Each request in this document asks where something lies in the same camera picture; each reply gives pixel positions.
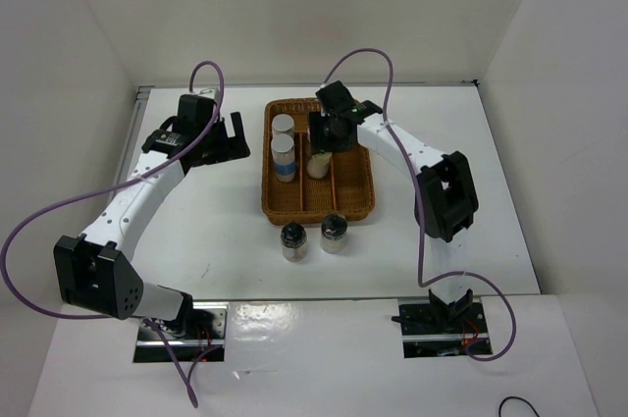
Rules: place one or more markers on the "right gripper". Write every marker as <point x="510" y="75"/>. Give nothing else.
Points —
<point x="316" y="121"/>

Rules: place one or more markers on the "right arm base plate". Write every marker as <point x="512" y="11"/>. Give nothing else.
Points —
<point x="423" y="337"/>

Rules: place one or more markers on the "yellow-lid spice jar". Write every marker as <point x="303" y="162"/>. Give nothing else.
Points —
<point x="319" y="164"/>

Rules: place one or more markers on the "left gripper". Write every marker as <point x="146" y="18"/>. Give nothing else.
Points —
<point x="232" y="147"/>

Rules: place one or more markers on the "white-lid jar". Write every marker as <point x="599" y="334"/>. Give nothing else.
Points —
<point x="282" y="148"/>

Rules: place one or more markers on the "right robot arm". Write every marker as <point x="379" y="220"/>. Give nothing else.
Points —
<point x="445" y="199"/>

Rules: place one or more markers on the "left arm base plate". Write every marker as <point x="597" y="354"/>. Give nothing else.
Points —
<point x="203" y="338"/>

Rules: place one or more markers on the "brown wicker divided basket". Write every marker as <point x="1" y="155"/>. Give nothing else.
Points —
<point x="346" y="189"/>

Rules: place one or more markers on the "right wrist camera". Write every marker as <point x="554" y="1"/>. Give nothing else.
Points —
<point x="335" y="97"/>

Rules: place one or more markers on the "silver-lid jar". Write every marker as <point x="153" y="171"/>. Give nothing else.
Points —
<point x="283" y="124"/>

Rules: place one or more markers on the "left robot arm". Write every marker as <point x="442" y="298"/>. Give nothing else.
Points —
<point x="94" y="269"/>

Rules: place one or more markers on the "black-cap spice jar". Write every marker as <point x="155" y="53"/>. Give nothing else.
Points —
<point x="294" y="242"/>
<point x="333" y="233"/>

